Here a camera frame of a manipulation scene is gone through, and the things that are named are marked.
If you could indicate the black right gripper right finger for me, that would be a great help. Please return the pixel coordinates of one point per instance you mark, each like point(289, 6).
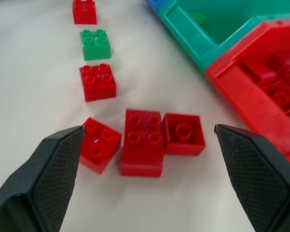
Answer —
point(253, 178)

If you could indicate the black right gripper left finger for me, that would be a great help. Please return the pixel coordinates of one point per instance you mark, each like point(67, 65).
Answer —
point(38, 178)

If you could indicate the red square toy brick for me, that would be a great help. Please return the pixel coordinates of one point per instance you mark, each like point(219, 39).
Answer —
point(97, 83)
point(100, 147)

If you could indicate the upturned red toy brick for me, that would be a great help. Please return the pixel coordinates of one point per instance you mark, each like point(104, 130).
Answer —
point(183, 135)

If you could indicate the red plastic storage bin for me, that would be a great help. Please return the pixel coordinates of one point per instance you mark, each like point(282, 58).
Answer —
point(246, 79)

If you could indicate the tall red toy brick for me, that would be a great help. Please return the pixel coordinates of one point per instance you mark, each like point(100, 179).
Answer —
point(141, 149)

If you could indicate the green square toy brick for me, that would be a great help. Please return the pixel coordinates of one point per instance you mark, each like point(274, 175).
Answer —
point(95, 46)

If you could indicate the green plastic storage bin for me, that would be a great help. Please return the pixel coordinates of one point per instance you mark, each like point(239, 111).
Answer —
point(193, 26)

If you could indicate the red notched toy brick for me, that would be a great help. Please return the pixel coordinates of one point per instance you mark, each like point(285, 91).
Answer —
point(84, 13)

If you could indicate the blue plastic storage bin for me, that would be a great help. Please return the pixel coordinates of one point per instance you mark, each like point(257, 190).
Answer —
point(155, 3)

